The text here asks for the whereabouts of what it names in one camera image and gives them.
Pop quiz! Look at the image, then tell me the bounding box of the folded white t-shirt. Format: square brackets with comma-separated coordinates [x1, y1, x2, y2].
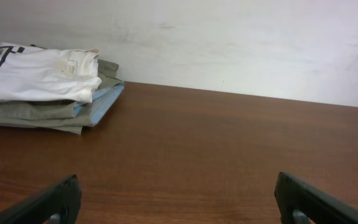
[0, 42, 101, 103]

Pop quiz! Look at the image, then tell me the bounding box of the folded light blue garment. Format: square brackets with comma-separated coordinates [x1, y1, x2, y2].
[70, 83, 124, 127]

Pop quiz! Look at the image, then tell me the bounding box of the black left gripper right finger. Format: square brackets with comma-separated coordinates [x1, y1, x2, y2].
[274, 172, 358, 224]

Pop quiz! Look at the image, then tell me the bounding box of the folded olive green garment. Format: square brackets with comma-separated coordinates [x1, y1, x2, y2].
[0, 58, 124, 134]

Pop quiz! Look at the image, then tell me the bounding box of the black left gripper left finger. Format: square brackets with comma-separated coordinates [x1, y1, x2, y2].
[0, 174, 81, 224]

